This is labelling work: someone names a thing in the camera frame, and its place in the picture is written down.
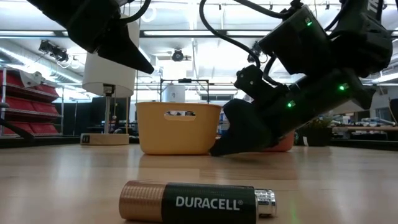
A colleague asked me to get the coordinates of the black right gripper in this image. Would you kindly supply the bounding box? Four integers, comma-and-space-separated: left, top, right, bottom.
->
210, 67, 377, 157

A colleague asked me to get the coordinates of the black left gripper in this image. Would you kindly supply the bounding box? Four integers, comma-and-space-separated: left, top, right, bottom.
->
67, 0, 155, 75

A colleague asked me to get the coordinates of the orange plastic bin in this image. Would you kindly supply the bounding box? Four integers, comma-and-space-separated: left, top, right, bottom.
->
264, 130, 295, 152

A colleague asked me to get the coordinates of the yellow plastic bin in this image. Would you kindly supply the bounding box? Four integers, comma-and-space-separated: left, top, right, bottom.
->
136, 101, 222, 156

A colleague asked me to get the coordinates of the long ceiling light fixture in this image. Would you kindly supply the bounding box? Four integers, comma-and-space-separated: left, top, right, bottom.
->
0, 29, 271, 39

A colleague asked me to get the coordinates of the white cylindrical tank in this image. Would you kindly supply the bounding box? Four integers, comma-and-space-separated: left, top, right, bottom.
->
162, 85, 187, 103

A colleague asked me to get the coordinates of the spiky green potted plant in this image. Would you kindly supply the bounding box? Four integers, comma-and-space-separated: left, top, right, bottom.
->
298, 116, 333, 147

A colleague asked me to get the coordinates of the copper black Duracell battery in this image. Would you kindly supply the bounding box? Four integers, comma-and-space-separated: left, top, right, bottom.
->
119, 181, 258, 224

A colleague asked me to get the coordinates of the red bin shelf rack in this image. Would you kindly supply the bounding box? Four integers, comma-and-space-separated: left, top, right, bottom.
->
0, 67, 63, 138

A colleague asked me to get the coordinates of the wooden workbench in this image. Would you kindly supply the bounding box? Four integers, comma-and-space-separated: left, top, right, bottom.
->
332, 126, 398, 131

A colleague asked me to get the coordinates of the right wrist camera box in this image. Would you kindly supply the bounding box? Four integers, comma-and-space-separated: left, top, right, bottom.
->
233, 64, 274, 105

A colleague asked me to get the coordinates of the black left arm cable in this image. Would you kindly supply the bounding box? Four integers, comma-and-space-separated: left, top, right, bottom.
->
119, 0, 152, 24

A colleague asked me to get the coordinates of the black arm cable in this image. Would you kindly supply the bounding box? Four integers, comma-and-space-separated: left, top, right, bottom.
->
119, 0, 152, 24
198, 0, 295, 68

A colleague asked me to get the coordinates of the black metal frame stand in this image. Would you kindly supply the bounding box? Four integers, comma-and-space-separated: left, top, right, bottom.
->
160, 78, 210, 102

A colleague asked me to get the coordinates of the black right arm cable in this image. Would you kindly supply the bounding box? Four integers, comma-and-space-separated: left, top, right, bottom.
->
198, 0, 295, 68

